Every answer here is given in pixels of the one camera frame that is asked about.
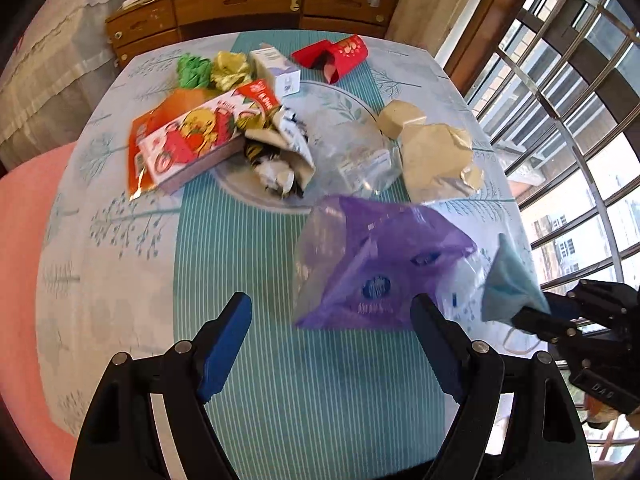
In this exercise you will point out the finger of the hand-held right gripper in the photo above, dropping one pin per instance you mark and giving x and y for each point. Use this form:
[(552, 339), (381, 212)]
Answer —
[(562, 305), (542, 325)]

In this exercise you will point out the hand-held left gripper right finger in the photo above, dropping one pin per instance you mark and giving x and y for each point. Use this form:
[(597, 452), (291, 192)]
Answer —
[(440, 350)]

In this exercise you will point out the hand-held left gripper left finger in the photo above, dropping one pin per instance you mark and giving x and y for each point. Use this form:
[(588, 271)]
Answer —
[(225, 345)]

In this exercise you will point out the blue face mask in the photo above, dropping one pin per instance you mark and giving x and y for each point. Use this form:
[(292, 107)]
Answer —
[(510, 285)]

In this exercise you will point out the purple plastic bag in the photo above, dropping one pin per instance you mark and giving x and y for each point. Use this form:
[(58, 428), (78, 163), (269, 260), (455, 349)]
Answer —
[(370, 265)]

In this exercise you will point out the red cartoon print box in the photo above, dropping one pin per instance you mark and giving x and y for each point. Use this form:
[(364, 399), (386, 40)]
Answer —
[(195, 145)]

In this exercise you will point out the clear plastic bag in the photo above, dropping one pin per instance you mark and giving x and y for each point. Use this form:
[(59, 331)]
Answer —
[(355, 155)]

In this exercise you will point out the small brown paper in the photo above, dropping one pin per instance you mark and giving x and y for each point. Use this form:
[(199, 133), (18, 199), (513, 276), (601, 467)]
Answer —
[(400, 117)]

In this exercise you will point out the white small carton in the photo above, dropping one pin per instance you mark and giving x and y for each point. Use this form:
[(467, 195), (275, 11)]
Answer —
[(275, 67)]

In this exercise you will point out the large brown crumpled paper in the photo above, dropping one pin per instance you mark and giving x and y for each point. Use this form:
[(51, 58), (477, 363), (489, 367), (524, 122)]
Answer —
[(440, 160)]

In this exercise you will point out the crumpled black yellow wrapper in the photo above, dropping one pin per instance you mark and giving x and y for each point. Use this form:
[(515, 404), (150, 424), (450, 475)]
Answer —
[(277, 160)]

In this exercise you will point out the orange snack packet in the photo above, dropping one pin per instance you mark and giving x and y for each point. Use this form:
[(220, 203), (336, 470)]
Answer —
[(142, 160)]

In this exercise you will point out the pink fabric seat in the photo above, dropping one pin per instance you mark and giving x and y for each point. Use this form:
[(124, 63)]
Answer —
[(25, 270)]

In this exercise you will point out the round glass plate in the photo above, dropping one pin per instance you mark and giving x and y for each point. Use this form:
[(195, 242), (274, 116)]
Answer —
[(330, 102)]

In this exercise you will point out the gold crumpled foil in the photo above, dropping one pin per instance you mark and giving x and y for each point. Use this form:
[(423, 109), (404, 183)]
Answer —
[(231, 71)]

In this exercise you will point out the green crumpled paper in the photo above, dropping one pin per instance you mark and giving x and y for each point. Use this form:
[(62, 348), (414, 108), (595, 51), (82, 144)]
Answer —
[(194, 71)]

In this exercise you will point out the red paper envelope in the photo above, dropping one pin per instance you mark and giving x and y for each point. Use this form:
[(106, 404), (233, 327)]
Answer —
[(332, 55)]

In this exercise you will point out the wooden drawer cabinet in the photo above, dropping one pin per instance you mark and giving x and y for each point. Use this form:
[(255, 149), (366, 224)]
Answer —
[(225, 5)]

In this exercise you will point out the bed with lace cover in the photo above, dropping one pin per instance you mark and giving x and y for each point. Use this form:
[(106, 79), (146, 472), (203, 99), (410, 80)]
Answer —
[(55, 50)]

